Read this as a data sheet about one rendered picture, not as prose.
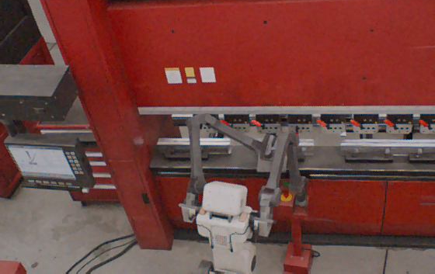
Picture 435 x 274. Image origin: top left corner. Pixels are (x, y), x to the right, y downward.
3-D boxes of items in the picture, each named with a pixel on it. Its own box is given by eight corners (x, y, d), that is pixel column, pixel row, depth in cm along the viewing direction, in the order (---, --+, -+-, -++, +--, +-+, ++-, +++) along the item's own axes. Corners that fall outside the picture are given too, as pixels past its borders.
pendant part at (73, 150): (26, 183, 351) (2, 143, 326) (33, 168, 359) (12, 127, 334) (93, 189, 340) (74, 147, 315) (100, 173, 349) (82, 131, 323)
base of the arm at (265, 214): (252, 220, 313) (273, 223, 309) (254, 204, 314) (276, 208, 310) (255, 220, 321) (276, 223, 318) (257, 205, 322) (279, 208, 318)
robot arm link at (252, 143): (195, 121, 337) (203, 120, 327) (199, 112, 338) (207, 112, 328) (254, 152, 353) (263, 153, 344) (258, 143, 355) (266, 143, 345)
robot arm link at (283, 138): (275, 124, 328) (292, 126, 323) (283, 133, 340) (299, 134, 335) (256, 201, 316) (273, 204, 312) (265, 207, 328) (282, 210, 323)
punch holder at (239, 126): (226, 133, 378) (223, 114, 367) (227, 123, 384) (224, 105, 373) (249, 133, 375) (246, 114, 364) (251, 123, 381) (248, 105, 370)
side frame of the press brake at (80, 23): (140, 249, 456) (37, -4, 296) (162, 168, 515) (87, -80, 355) (171, 251, 451) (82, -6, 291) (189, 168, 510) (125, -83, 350)
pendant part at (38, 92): (24, 194, 364) (-34, 93, 305) (40, 164, 381) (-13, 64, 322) (98, 200, 352) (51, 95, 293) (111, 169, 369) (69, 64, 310)
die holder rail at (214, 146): (159, 154, 405) (156, 144, 398) (161, 147, 409) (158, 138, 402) (231, 154, 395) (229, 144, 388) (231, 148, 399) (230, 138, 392)
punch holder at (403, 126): (386, 133, 358) (388, 114, 347) (385, 123, 364) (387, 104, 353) (411, 133, 356) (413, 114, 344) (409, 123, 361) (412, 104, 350)
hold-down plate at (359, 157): (345, 162, 376) (345, 158, 374) (345, 156, 380) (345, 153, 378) (393, 162, 370) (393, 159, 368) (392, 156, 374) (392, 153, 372)
